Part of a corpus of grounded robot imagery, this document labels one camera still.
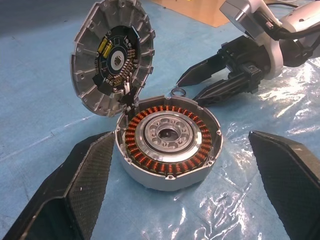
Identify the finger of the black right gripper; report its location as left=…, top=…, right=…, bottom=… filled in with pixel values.
left=175, top=53, right=229, bottom=88
left=193, top=74, right=251, bottom=108

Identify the silver round motor lid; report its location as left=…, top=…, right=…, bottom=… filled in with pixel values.
left=69, top=0, right=156, bottom=118

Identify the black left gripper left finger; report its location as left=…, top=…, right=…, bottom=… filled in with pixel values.
left=0, top=130, right=117, bottom=240

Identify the brown cardboard board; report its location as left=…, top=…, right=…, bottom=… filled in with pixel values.
left=152, top=0, right=230, bottom=28

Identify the silver round motor housing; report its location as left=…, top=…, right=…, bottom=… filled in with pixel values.
left=115, top=94, right=224, bottom=192

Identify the small black ring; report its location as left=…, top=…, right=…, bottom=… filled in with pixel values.
left=171, top=86, right=187, bottom=97

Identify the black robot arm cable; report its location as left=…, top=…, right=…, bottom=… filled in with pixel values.
left=264, top=21, right=317, bottom=55

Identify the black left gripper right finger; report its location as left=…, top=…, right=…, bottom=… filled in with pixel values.
left=248, top=129, right=320, bottom=240

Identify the blue table mat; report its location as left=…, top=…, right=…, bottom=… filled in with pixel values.
left=0, top=0, right=320, bottom=240

